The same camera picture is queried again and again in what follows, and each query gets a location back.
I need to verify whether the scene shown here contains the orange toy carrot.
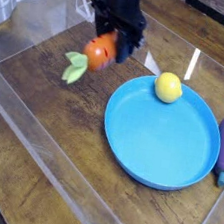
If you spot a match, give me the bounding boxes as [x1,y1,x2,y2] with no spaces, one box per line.
[61,31,118,85]

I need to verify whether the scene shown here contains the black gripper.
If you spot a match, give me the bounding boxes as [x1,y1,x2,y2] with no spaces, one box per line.
[91,0,147,64]

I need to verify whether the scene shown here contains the yellow toy lemon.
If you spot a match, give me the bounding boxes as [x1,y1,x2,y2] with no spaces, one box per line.
[154,72,183,104]

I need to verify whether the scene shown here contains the blue round tray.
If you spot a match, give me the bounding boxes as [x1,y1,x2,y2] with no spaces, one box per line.
[104,76,221,191]

